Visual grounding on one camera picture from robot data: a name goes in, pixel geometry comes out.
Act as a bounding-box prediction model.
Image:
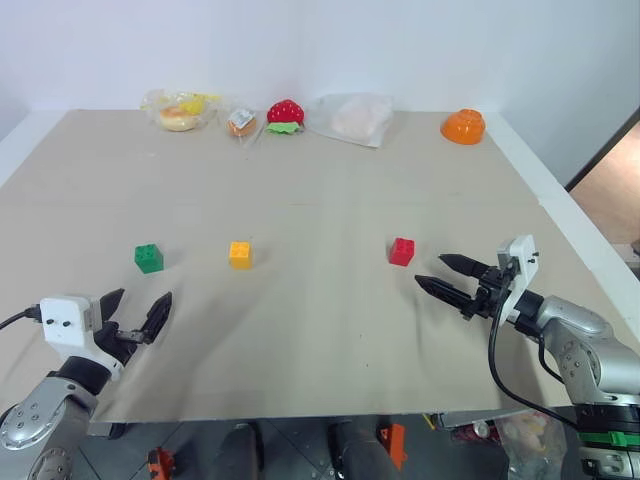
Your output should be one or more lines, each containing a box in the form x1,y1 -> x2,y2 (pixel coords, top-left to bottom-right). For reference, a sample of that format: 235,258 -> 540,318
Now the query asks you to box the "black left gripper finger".
98,287 -> 127,330
139,290 -> 175,346

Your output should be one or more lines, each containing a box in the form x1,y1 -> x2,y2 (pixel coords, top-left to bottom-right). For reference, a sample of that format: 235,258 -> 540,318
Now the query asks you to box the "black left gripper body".
93,320 -> 152,366

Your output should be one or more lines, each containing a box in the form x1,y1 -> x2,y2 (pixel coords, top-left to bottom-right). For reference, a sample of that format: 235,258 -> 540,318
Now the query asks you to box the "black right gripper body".
461,266 -> 515,322

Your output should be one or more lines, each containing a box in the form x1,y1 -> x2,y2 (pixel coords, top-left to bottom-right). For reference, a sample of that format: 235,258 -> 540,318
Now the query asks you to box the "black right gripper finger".
414,274 -> 477,315
437,253 -> 487,280

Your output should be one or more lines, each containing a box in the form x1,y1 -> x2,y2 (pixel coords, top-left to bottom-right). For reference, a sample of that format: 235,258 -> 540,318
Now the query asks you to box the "green toy block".
133,242 -> 166,276

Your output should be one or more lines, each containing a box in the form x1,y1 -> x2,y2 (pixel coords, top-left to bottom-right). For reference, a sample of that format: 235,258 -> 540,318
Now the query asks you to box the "red toy block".
387,236 -> 417,268

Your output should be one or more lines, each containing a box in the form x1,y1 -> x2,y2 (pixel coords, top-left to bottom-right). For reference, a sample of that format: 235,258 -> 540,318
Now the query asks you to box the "yellow toy block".
227,240 -> 254,272

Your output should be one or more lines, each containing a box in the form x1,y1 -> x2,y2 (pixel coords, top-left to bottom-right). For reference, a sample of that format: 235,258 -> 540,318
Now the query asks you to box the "orange plastic piece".
376,422 -> 410,472
146,445 -> 177,480

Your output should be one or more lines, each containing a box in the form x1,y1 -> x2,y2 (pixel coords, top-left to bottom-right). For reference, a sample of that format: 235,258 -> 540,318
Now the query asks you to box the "orange plastic bowl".
439,108 -> 488,147

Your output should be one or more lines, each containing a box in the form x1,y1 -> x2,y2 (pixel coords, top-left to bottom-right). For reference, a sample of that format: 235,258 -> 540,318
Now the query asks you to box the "clear plastic bag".
493,408 -> 569,480

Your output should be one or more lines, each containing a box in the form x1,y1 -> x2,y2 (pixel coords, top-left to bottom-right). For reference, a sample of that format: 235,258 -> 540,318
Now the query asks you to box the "beige table cover sheet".
0,108 -> 592,424

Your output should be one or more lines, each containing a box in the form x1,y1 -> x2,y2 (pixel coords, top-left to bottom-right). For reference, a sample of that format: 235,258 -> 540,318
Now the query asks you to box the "clear bag with pale bread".
311,92 -> 397,150

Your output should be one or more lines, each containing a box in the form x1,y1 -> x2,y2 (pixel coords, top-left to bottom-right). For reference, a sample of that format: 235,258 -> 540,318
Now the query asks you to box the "dark rounded shape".
325,420 -> 397,480

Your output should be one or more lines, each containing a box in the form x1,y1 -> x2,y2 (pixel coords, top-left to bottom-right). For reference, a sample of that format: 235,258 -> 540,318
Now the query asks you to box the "bagged bun with yellow food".
139,88 -> 222,134

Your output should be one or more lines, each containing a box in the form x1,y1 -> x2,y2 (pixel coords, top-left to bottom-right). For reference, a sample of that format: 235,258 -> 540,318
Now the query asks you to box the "small bagged bun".
219,103 -> 262,147

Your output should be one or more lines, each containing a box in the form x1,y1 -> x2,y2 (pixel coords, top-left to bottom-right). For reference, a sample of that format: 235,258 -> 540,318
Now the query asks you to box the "red strawberry plush toy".
264,99 -> 307,137

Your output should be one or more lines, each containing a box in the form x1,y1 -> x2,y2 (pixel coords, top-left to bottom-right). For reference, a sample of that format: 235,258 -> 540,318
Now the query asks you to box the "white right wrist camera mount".
495,234 -> 541,322

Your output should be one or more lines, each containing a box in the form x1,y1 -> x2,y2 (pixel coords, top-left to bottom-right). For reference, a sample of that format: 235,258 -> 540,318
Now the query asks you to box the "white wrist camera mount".
495,234 -> 541,322
39,295 -> 126,382

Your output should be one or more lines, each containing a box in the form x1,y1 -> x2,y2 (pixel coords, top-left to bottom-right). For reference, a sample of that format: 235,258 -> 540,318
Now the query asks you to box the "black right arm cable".
488,272 -> 581,429

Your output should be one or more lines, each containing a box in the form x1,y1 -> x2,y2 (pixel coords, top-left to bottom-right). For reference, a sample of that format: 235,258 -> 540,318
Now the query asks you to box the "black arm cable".
488,272 -> 581,429
0,303 -> 43,331

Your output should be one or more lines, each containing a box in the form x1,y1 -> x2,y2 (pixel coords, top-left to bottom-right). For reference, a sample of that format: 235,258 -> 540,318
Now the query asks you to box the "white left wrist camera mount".
39,295 -> 126,382

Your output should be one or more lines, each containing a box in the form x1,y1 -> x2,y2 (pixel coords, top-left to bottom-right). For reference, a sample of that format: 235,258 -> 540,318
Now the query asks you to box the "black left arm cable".
0,303 -> 43,331

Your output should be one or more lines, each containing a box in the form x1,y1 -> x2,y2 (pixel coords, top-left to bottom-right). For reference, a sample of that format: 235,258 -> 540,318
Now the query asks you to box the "grey metal bracket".
430,408 -> 524,432

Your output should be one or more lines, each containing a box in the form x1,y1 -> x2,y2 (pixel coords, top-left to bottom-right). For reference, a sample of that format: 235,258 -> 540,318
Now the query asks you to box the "dark door frame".
564,103 -> 640,192

